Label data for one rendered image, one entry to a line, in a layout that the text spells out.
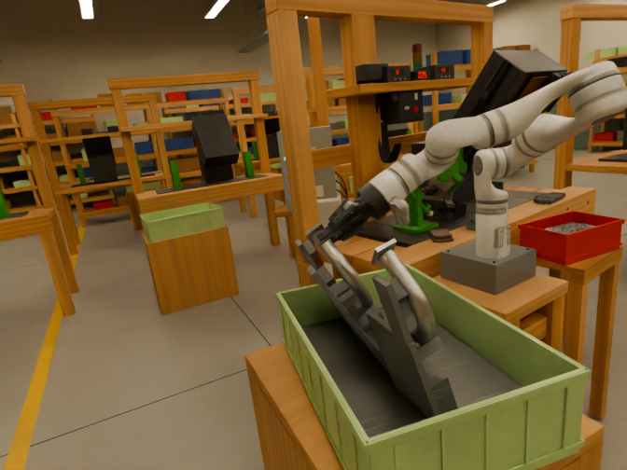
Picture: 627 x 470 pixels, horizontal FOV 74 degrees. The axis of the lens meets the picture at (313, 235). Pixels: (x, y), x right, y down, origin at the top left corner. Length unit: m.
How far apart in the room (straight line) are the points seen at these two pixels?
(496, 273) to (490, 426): 0.65
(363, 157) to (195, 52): 10.02
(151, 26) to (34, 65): 2.73
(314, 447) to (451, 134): 0.67
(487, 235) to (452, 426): 0.76
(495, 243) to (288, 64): 1.08
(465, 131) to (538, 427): 0.55
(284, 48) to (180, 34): 10.09
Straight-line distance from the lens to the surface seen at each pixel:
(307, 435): 0.95
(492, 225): 1.36
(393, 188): 0.84
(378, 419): 0.88
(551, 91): 0.98
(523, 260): 1.45
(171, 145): 8.44
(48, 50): 11.65
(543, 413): 0.85
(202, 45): 11.94
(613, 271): 2.05
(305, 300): 1.20
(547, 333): 1.53
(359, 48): 2.11
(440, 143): 0.87
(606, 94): 1.00
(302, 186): 1.86
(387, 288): 0.66
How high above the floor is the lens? 1.41
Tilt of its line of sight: 15 degrees down
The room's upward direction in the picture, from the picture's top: 6 degrees counter-clockwise
